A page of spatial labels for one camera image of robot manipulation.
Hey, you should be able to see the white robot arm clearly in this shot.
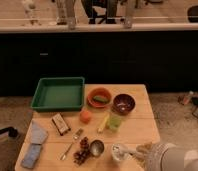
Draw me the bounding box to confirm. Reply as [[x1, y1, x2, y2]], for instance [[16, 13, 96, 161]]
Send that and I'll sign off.
[[136, 142, 198, 171]]

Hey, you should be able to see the purple grape bunch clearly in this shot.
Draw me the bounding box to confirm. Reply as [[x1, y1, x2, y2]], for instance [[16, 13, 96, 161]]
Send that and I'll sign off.
[[73, 137, 90, 165]]

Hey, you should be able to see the clear handled brush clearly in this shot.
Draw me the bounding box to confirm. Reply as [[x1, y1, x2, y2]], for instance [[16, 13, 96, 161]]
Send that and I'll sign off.
[[112, 144, 142, 157]]

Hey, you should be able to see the green plastic tray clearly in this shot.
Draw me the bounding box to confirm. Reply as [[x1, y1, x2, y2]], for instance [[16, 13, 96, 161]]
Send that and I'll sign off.
[[31, 77, 85, 112]]

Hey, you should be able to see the brown snack packet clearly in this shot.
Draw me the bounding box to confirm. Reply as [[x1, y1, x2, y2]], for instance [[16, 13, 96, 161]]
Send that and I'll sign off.
[[52, 113, 71, 136]]

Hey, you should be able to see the small metal cup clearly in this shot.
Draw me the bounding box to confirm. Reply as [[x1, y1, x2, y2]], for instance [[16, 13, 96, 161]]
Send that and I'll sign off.
[[90, 140, 104, 157]]

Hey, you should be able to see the silver fork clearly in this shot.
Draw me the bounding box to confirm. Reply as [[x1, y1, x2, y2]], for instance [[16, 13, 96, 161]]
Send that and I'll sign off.
[[60, 128, 84, 160]]

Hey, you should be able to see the white paper cup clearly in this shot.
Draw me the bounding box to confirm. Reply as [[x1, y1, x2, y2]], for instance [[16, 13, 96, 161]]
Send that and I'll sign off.
[[111, 143, 128, 163]]

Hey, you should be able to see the blue folded cloth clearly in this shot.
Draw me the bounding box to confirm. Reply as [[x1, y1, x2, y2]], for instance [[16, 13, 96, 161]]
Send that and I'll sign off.
[[30, 121, 48, 144]]

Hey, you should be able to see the orange fruit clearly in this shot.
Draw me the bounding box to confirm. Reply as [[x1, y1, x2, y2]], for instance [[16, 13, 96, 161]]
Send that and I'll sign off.
[[80, 110, 92, 124]]

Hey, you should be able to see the dark brown bowl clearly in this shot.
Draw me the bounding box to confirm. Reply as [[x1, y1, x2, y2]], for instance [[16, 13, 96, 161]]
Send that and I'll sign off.
[[112, 94, 135, 115]]

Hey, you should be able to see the orange bowl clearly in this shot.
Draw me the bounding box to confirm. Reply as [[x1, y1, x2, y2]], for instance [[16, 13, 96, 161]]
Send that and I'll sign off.
[[87, 87, 112, 108]]

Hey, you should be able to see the black chair base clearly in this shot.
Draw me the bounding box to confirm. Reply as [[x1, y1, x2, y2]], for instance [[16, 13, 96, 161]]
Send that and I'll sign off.
[[0, 127, 18, 138]]

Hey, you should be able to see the green cucumber toy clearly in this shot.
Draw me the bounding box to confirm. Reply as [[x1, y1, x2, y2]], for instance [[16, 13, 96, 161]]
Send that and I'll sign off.
[[93, 95, 109, 103]]

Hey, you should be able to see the clutter on floor right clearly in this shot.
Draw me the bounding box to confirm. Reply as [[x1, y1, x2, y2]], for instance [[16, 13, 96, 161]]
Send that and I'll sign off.
[[178, 91, 198, 120]]

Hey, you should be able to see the green plastic cup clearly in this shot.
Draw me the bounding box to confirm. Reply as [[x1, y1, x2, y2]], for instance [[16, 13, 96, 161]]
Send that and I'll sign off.
[[107, 114, 122, 131]]

